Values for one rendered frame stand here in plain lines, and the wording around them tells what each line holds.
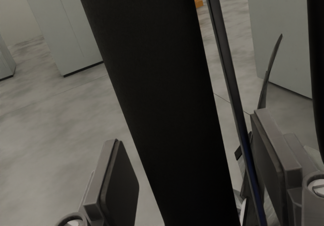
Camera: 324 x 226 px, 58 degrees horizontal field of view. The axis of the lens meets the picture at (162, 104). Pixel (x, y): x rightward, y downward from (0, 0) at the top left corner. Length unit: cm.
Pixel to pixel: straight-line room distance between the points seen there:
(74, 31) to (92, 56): 55
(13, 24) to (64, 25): 681
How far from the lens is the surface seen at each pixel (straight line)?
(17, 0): 1225
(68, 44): 566
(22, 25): 1231
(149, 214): 221
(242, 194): 40
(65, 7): 558
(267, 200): 60
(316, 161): 65
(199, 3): 844
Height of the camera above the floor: 157
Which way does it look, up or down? 27 degrees down
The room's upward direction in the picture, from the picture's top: 17 degrees counter-clockwise
